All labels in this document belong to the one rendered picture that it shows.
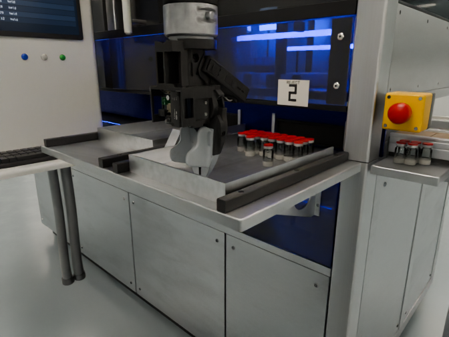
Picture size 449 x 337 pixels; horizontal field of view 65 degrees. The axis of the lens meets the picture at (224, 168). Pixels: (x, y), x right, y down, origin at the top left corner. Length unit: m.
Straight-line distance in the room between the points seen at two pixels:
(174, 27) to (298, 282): 0.74
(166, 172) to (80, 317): 1.29
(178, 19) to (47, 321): 1.57
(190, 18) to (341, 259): 0.65
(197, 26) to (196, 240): 0.87
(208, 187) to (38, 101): 0.92
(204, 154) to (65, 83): 0.93
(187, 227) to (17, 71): 0.75
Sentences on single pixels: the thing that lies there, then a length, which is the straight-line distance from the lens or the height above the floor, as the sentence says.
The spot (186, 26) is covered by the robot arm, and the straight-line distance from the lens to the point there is 0.49.
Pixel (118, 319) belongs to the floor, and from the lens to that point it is 1.77.
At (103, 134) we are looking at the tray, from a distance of 1.04.
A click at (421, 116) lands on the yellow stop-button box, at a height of 0.99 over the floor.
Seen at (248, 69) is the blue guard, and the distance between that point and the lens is 0.95.
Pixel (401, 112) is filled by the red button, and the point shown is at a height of 1.00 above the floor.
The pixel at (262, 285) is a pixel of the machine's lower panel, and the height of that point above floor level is 0.46.
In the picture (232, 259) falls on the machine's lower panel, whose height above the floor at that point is 0.50.
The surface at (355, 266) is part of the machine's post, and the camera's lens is 0.90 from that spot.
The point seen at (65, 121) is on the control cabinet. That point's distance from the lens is 1.40.
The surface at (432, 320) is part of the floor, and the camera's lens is 1.93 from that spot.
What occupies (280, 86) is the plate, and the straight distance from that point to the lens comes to 0.89.
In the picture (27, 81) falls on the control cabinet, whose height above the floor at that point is 1.03.
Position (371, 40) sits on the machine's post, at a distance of 0.79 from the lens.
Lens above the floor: 1.08
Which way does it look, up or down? 16 degrees down
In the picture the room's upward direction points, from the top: straight up
